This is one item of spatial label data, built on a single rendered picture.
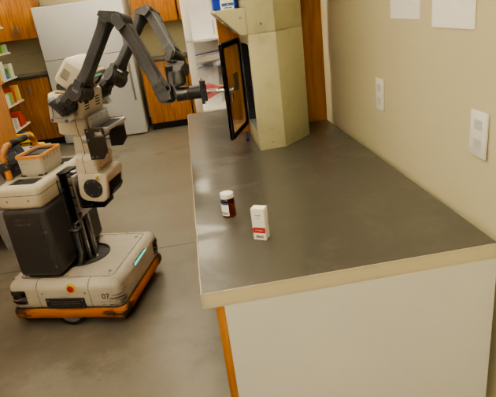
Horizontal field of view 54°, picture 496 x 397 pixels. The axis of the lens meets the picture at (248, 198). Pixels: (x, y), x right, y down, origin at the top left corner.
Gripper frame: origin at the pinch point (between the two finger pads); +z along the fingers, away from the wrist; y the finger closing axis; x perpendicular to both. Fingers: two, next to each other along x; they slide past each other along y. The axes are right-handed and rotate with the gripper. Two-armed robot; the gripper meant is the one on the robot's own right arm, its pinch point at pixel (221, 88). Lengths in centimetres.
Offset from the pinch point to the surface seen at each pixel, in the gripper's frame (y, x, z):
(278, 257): -26, -107, 2
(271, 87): -0.1, -13.6, 19.4
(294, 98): -7.3, -6.5, 30.2
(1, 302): -120, 61, -150
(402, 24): 21, -58, 56
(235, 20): 27.0, -13.6, 8.3
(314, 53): 6, 24, 48
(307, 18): 23, 24, 45
